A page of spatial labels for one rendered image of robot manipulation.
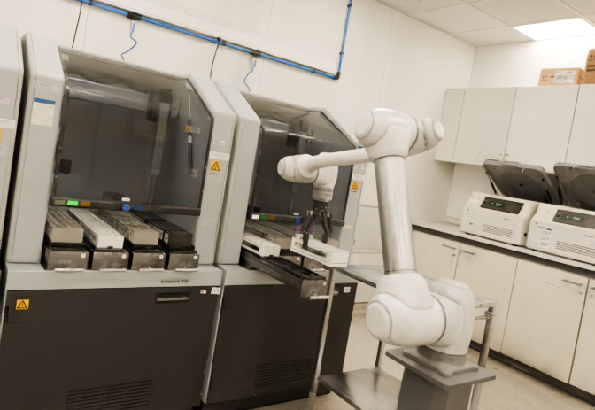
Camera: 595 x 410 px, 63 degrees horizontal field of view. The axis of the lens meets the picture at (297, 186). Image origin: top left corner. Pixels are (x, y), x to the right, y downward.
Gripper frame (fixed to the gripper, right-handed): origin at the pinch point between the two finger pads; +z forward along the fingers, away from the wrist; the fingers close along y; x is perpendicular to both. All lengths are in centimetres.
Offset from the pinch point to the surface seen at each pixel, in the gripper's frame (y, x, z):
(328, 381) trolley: 17, -5, 64
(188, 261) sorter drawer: -50, 21, 14
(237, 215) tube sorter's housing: -24.3, 30.3, -6.3
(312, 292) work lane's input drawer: -12.1, -18.4, 16.3
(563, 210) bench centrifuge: 225, 4, -30
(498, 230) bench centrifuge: 217, 47, -7
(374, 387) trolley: 36, -17, 64
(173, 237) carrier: -55, 29, 5
